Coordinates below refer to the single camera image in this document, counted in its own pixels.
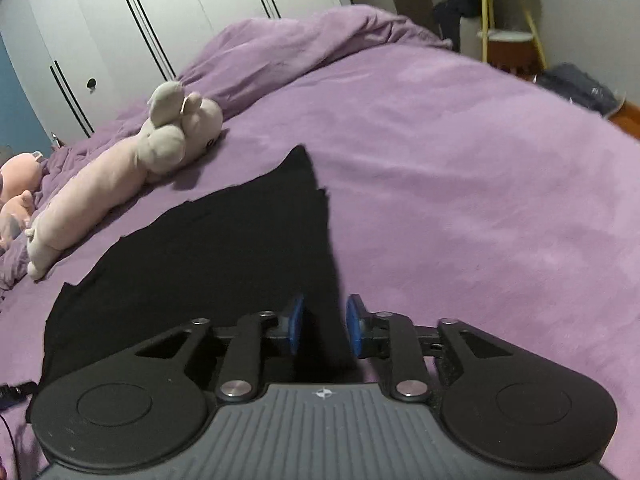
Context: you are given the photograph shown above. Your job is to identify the pink plush toy grey patches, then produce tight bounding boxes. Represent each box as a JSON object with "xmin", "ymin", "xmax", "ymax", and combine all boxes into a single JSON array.
[
  {"xmin": 0, "ymin": 190, "xmax": 37, "ymax": 252},
  {"xmin": 0, "ymin": 151, "xmax": 45, "ymax": 197}
]

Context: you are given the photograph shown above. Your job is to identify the purple bed blanket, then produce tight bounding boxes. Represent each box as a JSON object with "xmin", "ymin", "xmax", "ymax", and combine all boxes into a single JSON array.
[{"xmin": 0, "ymin": 4, "xmax": 640, "ymax": 480}]

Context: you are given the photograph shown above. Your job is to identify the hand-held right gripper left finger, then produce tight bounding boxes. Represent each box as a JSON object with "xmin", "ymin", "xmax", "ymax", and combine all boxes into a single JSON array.
[{"xmin": 134, "ymin": 294, "xmax": 305, "ymax": 405}]

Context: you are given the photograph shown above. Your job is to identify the white wardrobe black handles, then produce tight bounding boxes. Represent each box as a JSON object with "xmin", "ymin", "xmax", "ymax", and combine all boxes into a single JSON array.
[{"xmin": 0, "ymin": 0, "xmax": 353, "ymax": 147}]

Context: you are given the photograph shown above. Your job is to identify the black long-sleeved sweater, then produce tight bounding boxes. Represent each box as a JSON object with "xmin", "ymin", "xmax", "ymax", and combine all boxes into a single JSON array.
[{"xmin": 27, "ymin": 145, "xmax": 363, "ymax": 423}]

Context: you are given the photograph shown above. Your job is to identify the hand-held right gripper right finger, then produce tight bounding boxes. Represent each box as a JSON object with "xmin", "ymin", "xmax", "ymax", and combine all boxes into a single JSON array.
[{"xmin": 346, "ymin": 294, "xmax": 513, "ymax": 405}]

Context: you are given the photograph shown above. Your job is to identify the long pale pink plush toy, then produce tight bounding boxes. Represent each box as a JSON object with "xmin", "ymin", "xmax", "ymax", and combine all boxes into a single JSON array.
[{"xmin": 26, "ymin": 80, "xmax": 224, "ymax": 281}]

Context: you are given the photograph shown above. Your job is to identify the yellow-legged side table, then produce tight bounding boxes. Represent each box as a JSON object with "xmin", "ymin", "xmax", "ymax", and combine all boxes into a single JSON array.
[{"xmin": 457, "ymin": 0, "xmax": 549, "ymax": 70}]

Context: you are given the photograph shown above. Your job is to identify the dark clothes heap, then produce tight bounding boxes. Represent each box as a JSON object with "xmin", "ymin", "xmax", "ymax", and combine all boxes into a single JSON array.
[{"xmin": 432, "ymin": 0, "xmax": 485, "ymax": 54}]

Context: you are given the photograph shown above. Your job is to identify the orange round stool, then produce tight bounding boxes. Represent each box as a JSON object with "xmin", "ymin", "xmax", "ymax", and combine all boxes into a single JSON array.
[{"xmin": 479, "ymin": 30, "xmax": 537, "ymax": 70}]

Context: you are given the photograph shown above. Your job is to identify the dark bag in clear plastic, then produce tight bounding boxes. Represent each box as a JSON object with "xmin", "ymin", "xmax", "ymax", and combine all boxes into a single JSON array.
[{"xmin": 534, "ymin": 62, "xmax": 622, "ymax": 117}]

